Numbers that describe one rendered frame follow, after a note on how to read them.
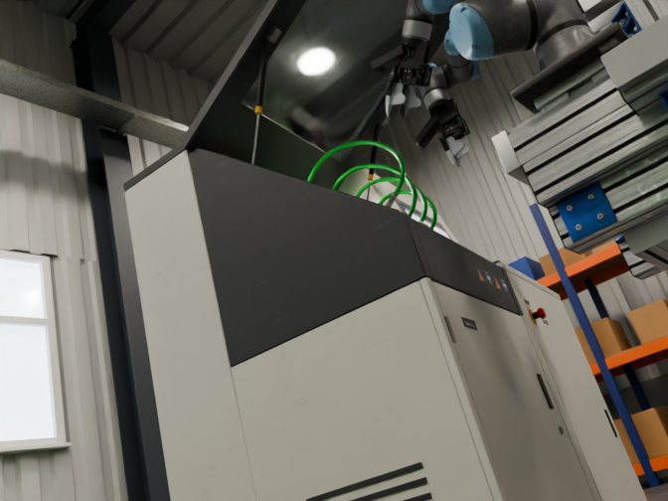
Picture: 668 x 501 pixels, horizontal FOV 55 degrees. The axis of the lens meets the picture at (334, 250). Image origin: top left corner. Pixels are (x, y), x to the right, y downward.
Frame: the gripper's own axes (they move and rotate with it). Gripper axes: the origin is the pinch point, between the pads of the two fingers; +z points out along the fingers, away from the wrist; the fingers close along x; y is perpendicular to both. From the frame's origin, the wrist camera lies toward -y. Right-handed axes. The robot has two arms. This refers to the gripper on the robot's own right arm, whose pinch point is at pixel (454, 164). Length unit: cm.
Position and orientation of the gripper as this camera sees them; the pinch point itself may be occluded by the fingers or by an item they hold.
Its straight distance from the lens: 199.3
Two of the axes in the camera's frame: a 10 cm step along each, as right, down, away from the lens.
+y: 8.0, -4.2, -4.3
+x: 5.4, 2.1, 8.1
